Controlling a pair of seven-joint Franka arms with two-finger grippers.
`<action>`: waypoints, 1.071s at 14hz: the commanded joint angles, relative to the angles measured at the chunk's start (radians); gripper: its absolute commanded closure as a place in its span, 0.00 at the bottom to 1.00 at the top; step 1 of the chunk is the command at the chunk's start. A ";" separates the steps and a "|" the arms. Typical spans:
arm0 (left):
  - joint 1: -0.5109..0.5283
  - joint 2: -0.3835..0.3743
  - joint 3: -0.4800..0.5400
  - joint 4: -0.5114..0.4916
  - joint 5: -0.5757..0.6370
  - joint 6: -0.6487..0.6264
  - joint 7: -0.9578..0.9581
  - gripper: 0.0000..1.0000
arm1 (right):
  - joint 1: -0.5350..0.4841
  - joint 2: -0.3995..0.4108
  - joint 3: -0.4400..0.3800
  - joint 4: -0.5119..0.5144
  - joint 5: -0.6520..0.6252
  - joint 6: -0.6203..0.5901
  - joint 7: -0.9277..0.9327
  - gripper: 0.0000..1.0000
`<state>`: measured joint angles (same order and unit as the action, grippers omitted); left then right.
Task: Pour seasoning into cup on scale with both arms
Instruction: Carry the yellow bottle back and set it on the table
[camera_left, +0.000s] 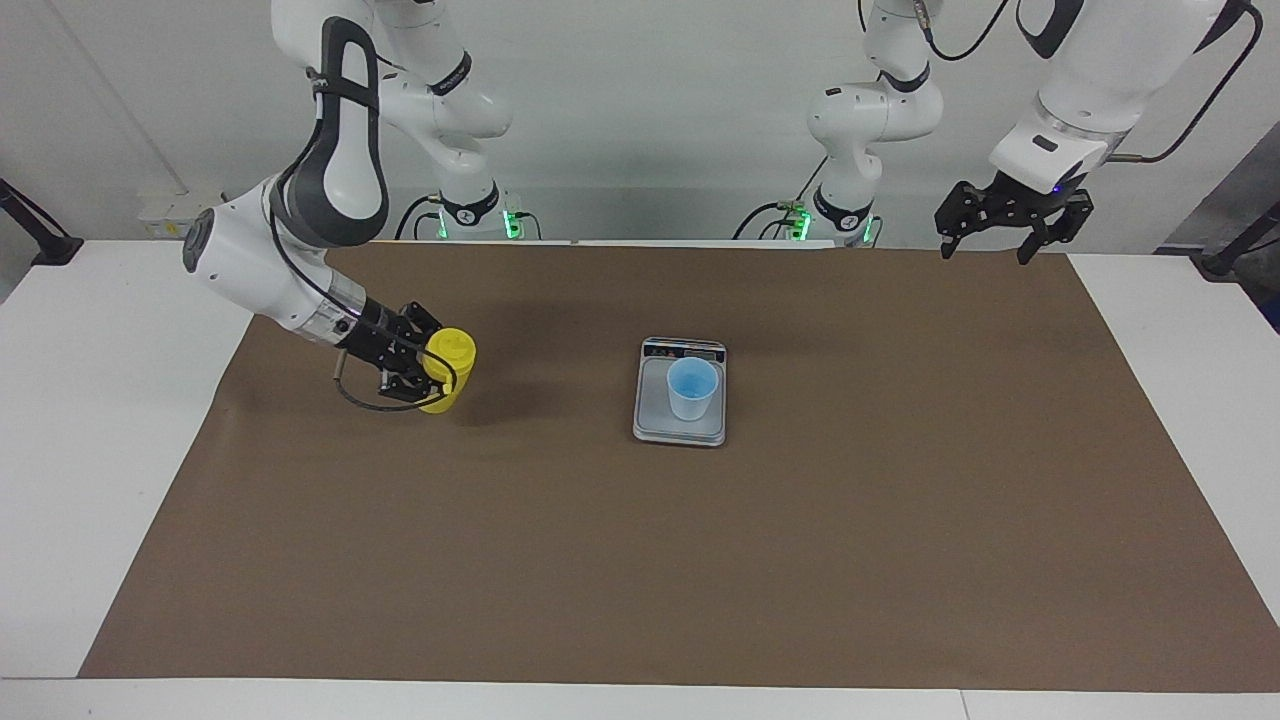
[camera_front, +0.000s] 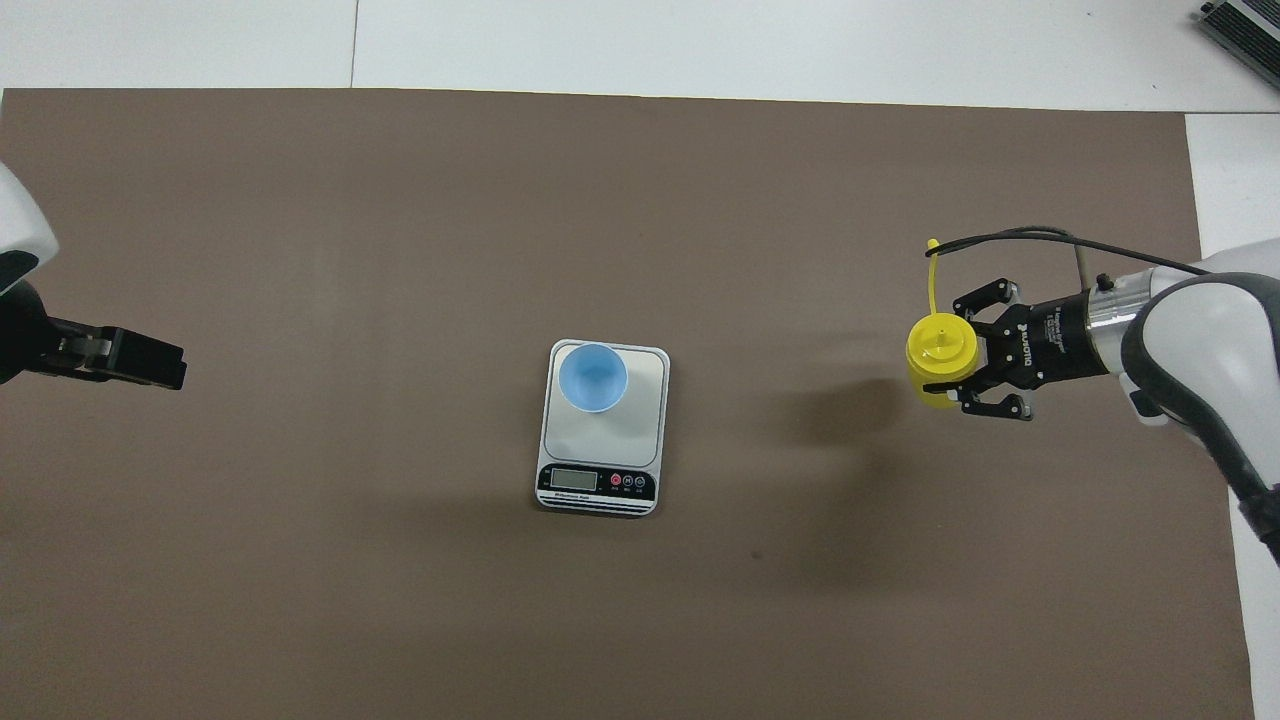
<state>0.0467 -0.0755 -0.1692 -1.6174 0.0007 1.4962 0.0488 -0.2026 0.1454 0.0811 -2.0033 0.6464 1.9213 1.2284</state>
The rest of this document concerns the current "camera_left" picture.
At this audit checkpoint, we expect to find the yellow squeeze seasoning bottle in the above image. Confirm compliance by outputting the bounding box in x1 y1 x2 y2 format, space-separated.
414 327 479 415

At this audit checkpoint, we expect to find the light blue plastic cup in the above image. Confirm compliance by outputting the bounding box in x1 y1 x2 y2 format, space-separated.
666 356 721 422

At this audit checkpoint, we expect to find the silver digital kitchen scale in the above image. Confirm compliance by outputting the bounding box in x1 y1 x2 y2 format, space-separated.
631 336 729 448

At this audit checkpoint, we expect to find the black clamp stand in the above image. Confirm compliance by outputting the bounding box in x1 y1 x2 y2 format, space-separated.
1198 198 1280 280
0 177 86 268

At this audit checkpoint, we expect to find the brown paper table mat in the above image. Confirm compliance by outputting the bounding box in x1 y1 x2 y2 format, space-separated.
77 240 1280 694

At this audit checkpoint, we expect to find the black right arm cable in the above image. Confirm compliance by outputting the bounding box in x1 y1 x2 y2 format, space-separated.
268 60 462 414

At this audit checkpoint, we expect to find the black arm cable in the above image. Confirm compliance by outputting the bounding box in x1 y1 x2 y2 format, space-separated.
268 60 462 414
858 0 1264 165

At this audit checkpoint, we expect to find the black base cable bundle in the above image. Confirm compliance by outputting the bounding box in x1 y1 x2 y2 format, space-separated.
732 156 831 242

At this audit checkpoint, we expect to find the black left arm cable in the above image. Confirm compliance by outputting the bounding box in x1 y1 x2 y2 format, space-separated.
858 0 1264 165

